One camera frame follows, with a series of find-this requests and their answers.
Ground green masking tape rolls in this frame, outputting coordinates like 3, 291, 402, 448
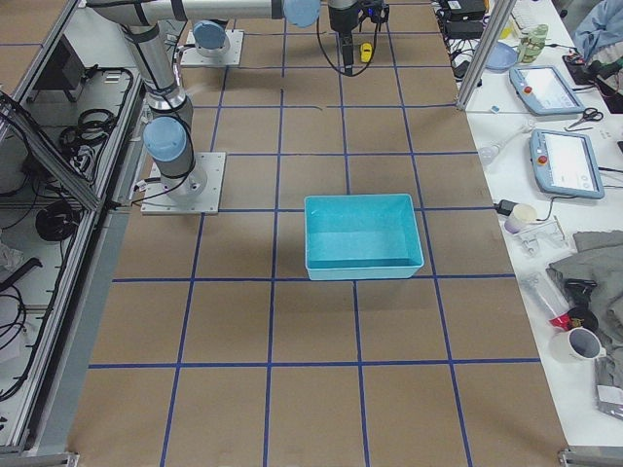
518, 23, 549, 64

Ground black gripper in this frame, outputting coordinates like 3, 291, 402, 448
335, 0, 389, 68

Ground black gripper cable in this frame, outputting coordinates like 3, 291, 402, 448
315, 18, 384, 78

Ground lower teach pendant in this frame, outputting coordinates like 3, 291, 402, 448
530, 129, 605, 199

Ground light blue plastic bin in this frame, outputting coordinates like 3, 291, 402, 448
305, 194, 424, 281

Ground light blue plate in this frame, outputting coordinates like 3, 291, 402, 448
486, 42, 518, 73

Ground teach pendant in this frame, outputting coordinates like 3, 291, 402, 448
530, 129, 605, 199
508, 66, 585, 116

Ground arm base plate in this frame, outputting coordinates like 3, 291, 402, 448
140, 152, 226, 215
180, 29, 244, 68

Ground yellow beetle toy car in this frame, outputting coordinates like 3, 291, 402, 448
359, 42, 374, 64

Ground black scissors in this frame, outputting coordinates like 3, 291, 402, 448
565, 107, 604, 131

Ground grey cloth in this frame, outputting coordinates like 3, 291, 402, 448
547, 230, 622, 353

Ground aluminium frame post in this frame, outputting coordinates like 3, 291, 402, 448
456, 0, 516, 111

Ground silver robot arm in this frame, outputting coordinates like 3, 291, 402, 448
121, 24, 207, 205
87, 0, 389, 77

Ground paper cup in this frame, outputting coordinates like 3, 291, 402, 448
503, 203, 536, 234

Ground white mug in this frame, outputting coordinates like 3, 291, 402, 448
549, 328, 606, 363

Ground upper teach pendant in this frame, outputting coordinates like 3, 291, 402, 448
508, 66, 585, 116

